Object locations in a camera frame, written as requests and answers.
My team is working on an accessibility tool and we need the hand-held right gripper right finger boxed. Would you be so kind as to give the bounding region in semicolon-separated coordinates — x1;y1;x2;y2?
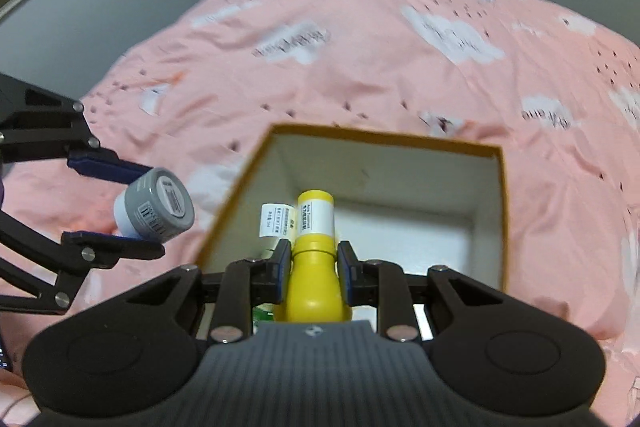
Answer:
337;240;504;343

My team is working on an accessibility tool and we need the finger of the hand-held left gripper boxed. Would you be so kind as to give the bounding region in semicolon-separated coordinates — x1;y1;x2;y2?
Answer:
0;206;166;315
0;73;153;184

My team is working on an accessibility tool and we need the yellow bottle white label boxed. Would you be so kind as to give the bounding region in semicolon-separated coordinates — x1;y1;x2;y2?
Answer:
276;189;354;324

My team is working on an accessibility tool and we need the grey round jar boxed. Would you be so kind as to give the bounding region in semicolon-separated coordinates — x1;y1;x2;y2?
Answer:
113;166;195;242

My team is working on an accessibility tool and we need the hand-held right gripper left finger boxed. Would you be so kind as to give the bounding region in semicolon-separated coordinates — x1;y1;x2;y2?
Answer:
126;238;293;344

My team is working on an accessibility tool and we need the pink cloud print blanket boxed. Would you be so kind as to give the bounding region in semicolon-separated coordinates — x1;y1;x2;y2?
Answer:
0;0;640;427

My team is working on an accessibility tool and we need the orange rimmed white storage box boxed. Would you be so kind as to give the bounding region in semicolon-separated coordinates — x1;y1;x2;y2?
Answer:
194;123;509;341

